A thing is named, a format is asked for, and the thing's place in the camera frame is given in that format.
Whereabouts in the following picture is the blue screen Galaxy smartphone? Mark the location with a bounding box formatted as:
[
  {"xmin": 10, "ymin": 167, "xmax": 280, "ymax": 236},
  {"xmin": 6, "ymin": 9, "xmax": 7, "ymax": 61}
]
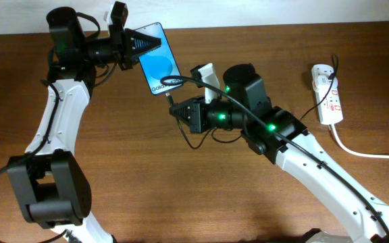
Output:
[{"xmin": 136, "ymin": 22, "xmax": 181, "ymax": 96}]

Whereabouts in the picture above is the black charging cable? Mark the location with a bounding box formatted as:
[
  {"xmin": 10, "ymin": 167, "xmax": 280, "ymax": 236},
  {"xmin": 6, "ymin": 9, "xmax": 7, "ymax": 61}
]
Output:
[{"xmin": 165, "ymin": 53, "xmax": 340, "ymax": 150}]

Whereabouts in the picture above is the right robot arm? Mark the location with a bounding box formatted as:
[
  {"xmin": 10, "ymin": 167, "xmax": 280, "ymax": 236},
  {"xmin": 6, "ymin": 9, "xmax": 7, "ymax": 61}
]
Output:
[{"xmin": 160, "ymin": 63, "xmax": 389, "ymax": 242}]

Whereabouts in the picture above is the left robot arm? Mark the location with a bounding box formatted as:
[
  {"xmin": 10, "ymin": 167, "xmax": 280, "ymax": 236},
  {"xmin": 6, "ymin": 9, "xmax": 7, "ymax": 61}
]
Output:
[{"xmin": 7, "ymin": 1, "xmax": 161, "ymax": 242}]

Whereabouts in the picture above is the white charger plug adapter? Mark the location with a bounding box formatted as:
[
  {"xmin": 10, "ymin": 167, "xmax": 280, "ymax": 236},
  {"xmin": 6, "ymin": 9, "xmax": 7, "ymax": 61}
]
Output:
[{"xmin": 312, "ymin": 75, "xmax": 338, "ymax": 92}]

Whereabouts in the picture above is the white power strip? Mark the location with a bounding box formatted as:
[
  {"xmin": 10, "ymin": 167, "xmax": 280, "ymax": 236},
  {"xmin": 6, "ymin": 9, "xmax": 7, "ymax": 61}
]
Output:
[{"xmin": 311, "ymin": 64, "xmax": 343, "ymax": 126}]

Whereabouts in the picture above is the white power strip cord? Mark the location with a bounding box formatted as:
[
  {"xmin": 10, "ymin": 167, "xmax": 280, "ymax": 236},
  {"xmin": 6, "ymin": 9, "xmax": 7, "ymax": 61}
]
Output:
[{"xmin": 329, "ymin": 123, "xmax": 389, "ymax": 161}]

